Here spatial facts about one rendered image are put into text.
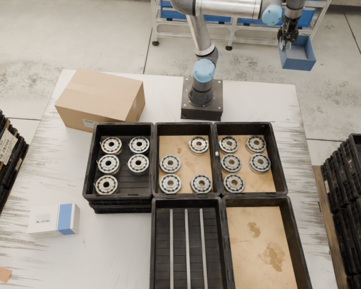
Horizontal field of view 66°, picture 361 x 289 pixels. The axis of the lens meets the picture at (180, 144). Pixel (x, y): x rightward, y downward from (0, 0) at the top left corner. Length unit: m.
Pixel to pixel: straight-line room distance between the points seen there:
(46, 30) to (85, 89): 2.21
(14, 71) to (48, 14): 1.01
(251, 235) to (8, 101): 2.54
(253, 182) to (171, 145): 0.45
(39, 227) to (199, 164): 0.79
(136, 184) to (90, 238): 0.33
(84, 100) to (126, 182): 0.53
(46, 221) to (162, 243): 0.54
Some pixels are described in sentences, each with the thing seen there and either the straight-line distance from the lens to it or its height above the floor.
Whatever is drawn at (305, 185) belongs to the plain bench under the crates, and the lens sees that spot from 1.66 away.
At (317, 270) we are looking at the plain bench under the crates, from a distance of 1.53.
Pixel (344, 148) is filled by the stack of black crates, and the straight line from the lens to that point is 2.19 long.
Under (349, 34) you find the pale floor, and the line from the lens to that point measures 4.12.
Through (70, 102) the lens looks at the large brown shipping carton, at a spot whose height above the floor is 0.90.
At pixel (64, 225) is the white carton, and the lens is 1.41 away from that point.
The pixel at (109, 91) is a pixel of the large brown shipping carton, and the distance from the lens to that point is 1.63.
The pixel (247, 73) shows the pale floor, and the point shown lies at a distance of 3.12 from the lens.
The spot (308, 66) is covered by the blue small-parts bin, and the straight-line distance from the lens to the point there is 1.62.
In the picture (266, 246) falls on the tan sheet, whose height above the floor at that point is 0.83.
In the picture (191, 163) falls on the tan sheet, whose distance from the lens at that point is 1.41.
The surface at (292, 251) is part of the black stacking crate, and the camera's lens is 1.33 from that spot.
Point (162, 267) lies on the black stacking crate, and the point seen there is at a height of 0.83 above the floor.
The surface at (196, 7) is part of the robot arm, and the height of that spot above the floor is 1.39.
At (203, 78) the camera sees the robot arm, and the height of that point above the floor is 1.00.
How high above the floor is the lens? 2.07
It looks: 58 degrees down
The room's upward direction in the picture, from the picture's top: 3 degrees clockwise
